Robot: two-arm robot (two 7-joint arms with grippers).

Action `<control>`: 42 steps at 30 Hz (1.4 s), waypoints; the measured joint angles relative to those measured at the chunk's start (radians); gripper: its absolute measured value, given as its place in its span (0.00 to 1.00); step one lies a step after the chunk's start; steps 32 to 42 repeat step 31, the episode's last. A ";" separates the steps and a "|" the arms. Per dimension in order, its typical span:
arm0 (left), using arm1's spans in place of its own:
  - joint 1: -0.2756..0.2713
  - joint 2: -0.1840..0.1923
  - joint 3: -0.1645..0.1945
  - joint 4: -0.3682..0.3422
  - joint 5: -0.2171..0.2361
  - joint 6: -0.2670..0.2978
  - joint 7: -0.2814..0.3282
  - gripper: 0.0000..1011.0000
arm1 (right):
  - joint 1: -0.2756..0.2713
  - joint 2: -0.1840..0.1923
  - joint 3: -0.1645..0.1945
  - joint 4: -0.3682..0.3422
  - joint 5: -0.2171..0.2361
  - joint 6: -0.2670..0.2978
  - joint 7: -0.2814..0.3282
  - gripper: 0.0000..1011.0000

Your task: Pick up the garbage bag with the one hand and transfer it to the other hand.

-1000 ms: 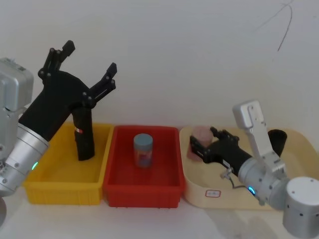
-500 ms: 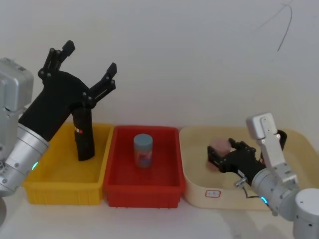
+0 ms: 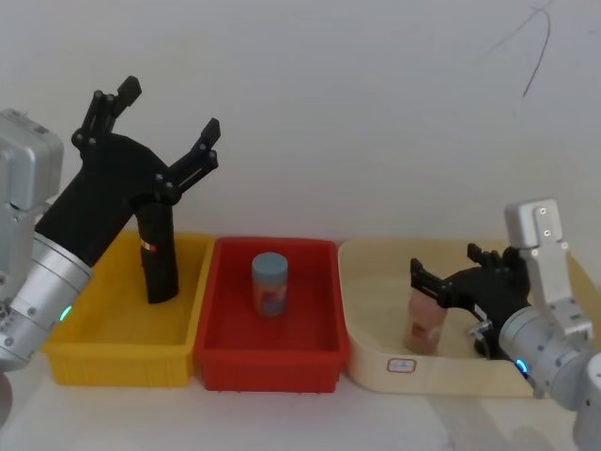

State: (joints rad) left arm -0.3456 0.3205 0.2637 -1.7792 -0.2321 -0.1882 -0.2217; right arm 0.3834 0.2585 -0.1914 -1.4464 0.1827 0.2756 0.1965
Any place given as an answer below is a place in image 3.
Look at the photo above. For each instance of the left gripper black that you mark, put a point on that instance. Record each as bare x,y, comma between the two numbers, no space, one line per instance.
108,183

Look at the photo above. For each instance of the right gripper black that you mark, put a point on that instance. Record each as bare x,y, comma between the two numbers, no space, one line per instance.
502,291

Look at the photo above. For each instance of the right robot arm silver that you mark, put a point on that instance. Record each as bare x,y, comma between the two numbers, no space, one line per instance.
544,329

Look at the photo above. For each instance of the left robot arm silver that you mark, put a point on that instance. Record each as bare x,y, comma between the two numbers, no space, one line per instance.
35,277

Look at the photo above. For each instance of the pink bottle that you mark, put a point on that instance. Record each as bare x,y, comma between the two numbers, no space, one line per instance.
422,329

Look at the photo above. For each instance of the cream wooden tray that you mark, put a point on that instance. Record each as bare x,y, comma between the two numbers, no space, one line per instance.
375,291

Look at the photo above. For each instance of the black bottle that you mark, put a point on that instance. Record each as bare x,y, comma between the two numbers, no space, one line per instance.
159,272

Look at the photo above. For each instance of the yellow plastic bin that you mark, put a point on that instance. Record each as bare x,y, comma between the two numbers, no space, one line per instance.
117,324

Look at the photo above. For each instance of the clear jar with blue lid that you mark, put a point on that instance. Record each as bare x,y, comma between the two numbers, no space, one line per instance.
269,291

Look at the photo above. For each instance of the red plastic bin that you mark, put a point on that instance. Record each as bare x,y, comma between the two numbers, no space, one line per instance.
235,329

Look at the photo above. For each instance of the white table cloth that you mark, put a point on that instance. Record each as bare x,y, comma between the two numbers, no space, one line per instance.
282,423

